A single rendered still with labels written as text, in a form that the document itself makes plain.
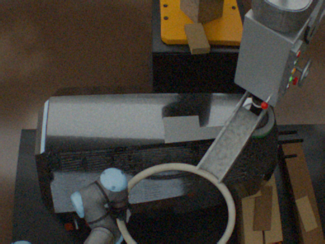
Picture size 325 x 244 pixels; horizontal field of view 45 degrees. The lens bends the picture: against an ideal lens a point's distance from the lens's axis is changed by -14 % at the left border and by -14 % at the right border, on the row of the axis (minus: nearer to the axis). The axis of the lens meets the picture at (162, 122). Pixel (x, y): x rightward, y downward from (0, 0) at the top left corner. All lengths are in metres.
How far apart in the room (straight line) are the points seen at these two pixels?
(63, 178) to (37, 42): 1.85
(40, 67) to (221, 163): 2.01
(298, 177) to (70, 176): 1.50
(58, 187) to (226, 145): 0.83
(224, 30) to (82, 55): 1.36
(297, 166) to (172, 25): 1.23
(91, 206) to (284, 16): 0.93
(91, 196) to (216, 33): 1.37
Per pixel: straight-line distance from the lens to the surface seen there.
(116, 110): 2.15
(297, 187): 2.84
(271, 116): 2.15
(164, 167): 1.87
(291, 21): 1.47
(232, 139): 1.93
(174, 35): 2.48
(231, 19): 2.63
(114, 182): 1.50
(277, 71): 1.67
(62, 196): 2.15
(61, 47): 3.60
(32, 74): 3.49
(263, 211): 2.57
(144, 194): 2.12
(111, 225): 1.52
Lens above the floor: 2.58
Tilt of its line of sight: 58 degrees down
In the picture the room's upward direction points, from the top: straight up
